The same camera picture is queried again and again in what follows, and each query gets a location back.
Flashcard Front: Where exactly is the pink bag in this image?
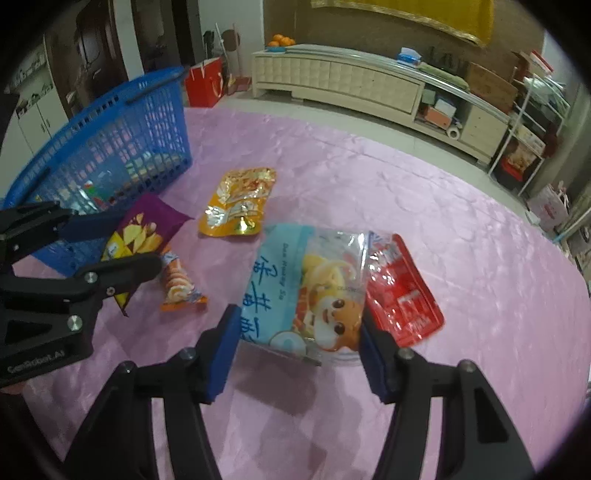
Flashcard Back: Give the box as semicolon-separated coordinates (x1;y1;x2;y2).
529;184;570;232

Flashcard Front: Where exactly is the cream tv cabinet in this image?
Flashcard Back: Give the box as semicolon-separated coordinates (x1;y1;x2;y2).
252;44;513;162

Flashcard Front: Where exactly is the pink tablecloth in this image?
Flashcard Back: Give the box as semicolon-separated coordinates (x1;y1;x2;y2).
18;106;591;480

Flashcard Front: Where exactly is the purple snack packet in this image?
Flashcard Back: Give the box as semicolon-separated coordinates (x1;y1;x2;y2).
102;193;194;317

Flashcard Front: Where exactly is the light blue cartoon snack packet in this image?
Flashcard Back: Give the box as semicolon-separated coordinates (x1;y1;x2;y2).
240;224;393;367

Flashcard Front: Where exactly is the red paper bag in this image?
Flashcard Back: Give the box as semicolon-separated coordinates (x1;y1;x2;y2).
185;58;225;108

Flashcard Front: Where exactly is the blue plastic mesh basket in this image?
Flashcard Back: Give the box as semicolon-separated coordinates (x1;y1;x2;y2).
0;66;194;278

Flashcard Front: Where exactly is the red gift box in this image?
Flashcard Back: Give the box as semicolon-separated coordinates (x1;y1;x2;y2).
501;143;546;183

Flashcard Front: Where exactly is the green folded cloth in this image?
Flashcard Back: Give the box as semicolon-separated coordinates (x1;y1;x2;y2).
418;62;469;88

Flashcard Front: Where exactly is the orange box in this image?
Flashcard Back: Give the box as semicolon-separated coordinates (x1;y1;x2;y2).
425;108;453;130

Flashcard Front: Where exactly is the blue mop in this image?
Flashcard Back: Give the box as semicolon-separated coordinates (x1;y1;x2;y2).
554;210;591;245

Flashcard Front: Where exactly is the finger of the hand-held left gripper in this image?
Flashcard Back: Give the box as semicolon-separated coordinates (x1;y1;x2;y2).
0;253;163;305
0;200;125;266

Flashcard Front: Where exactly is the red snack packet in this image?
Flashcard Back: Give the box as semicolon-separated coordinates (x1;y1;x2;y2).
365;233;445;347

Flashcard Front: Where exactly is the brown cardboard box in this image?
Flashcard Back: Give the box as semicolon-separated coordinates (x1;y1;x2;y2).
466;62;520;114

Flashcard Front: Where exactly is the red white box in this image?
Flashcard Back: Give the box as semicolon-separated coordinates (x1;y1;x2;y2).
512;50;555;77

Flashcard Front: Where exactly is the white metal rack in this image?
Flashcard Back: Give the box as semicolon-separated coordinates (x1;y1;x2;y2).
489;69;571;197

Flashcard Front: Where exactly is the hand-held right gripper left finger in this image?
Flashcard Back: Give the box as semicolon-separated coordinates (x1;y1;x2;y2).
60;304;243;480

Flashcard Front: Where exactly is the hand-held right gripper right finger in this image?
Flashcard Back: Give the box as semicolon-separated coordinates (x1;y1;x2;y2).
360;318;536;480

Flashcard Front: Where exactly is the gold orange snack packet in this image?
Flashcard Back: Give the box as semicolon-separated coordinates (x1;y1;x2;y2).
198;167;278;238

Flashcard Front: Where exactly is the small orange snack packet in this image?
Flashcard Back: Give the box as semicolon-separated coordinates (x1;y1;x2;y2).
157;249;208;313

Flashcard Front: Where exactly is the yellow hanging cloth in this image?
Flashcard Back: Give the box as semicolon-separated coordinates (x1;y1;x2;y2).
310;0;495;49

